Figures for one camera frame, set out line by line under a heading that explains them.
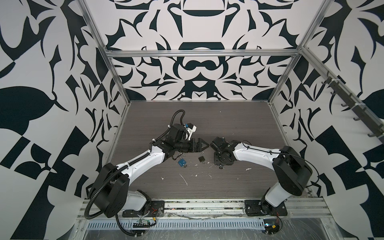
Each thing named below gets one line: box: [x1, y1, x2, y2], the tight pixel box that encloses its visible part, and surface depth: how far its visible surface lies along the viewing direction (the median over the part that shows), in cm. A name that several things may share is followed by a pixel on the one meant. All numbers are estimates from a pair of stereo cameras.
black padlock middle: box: [198, 151, 206, 163], surface depth 93 cm
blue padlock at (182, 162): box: [178, 152, 187, 167], surface depth 91 cm
